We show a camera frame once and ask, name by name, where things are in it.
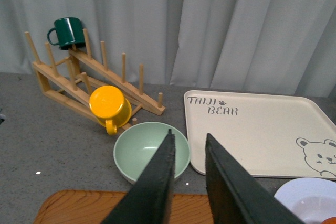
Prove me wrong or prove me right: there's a wooden cutting board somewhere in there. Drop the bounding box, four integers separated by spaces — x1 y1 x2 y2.
34 190 213 223

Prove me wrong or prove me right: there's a beige bear tray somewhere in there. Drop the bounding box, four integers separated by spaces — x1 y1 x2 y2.
184 90 335 179

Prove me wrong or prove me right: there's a wooden peg drying rack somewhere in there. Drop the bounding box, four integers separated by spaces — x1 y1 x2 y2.
25 29 165 124

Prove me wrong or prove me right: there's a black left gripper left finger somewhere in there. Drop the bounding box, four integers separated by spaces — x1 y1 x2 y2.
102 129 175 223

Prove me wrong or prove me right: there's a yellow mug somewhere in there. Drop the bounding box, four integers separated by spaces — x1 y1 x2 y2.
89 85 132 135

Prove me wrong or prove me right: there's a dark green mug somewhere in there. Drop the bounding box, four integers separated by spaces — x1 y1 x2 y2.
47 17 86 50

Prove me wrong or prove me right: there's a grey curtain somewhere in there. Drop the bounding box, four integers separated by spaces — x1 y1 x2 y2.
1 0 335 99

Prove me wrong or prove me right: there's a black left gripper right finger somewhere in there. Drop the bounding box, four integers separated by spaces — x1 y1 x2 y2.
205 133 303 223

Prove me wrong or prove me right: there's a green bowl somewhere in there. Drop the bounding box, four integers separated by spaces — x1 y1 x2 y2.
113 122 191 184

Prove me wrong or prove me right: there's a white round plate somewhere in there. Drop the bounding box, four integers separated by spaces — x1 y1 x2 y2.
274 178 335 223

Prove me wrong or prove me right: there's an orange mandarin fruit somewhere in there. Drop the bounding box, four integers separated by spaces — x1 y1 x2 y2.
321 216 336 224

